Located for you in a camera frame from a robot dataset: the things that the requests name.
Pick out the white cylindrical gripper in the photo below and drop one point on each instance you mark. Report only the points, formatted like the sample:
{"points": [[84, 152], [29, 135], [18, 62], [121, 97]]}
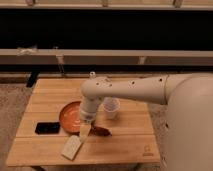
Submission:
{"points": [[87, 111]]}

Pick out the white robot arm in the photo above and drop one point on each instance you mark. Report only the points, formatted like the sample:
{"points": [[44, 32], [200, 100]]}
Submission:
{"points": [[188, 144]]}

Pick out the dark red chili pepper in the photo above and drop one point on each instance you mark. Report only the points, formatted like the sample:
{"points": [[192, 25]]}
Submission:
{"points": [[100, 131]]}

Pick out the orange round plate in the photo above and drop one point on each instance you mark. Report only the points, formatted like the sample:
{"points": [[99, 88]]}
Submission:
{"points": [[69, 117]]}

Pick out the white rectangular remote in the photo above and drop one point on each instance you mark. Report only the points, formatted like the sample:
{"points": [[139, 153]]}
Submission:
{"points": [[71, 147]]}

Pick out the translucent plastic cup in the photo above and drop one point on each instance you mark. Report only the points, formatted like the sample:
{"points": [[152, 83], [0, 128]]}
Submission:
{"points": [[111, 107]]}

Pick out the black smartphone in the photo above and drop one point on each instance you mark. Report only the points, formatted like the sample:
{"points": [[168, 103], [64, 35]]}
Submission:
{"points": [[47, 128]]}

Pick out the wooden slatted table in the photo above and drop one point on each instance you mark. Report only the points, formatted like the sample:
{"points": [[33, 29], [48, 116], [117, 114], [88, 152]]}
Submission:
{"points": [[132, 138]]}

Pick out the grey horizontal shelf rail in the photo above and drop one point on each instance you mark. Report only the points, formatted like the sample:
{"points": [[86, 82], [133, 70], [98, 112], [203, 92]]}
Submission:
{"points": [[27, 56]]}

